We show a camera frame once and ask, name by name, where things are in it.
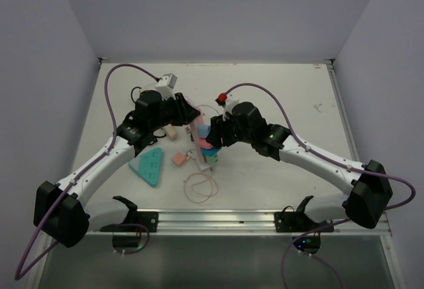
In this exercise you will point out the pink plug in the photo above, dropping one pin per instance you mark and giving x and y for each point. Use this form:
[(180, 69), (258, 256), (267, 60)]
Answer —
[(179, 159)]

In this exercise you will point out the white plug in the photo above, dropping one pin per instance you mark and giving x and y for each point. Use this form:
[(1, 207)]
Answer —
[(192, 153)]

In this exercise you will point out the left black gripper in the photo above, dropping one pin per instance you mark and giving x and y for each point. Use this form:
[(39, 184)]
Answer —
[(185, 113)]

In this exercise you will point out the teal plug adapter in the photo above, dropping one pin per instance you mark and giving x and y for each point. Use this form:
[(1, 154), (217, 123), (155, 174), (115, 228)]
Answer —
[(209, 152)]

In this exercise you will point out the blue plug adapter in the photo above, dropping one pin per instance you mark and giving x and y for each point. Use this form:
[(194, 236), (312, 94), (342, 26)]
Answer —
[(203, 131)]

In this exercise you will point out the pink plug adapter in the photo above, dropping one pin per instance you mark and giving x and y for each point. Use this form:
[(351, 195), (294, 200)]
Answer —
[(204, 144)]

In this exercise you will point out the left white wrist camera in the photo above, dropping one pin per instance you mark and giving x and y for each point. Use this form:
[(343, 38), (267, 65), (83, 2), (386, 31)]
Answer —
[(165, 85)]

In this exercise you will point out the white usb charger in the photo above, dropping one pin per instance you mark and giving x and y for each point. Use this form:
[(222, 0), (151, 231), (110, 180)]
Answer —
[(203, 168)]

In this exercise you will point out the aluminium front rail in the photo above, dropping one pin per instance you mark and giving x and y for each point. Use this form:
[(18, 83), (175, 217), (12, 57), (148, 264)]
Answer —
[(217, 222)]

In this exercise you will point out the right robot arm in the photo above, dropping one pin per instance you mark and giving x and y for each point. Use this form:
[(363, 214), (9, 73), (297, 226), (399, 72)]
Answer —
[(363, 191)]

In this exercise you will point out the teal triangular socket adapter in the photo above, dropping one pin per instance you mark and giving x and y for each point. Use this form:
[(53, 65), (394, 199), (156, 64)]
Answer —
[(148, 166)]

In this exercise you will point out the beige power strip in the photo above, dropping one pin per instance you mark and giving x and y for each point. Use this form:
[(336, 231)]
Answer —
[(171, 133)]

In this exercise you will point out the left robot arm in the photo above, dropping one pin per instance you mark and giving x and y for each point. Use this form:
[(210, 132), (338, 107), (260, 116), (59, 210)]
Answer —
[(62, 210)]

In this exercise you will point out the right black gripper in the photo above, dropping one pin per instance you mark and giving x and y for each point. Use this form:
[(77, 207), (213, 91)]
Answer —
[(218, 131)]

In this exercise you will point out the mint green plug adapter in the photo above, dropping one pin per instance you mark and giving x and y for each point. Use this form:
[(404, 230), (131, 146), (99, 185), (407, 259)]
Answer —
[(211, 159)]

